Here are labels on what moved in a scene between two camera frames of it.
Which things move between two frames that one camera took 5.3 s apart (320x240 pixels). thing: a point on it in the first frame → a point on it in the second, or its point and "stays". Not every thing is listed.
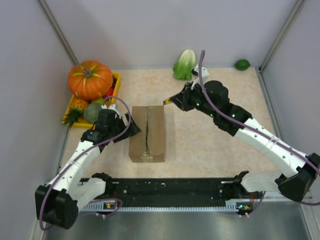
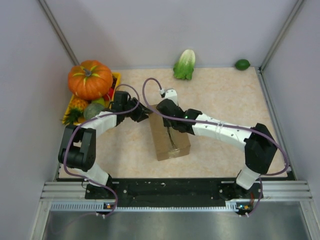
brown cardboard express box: (148, 145) → (169, 142)
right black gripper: (182, 99) → (165, 123)
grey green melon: (91, 112) stays
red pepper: (109, 93) stays
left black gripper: (133, 130) → (141, 113)
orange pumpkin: (91, 80) stays
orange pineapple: (78, 106) stays
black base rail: (176, 191) stays
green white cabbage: (183, 68) stays
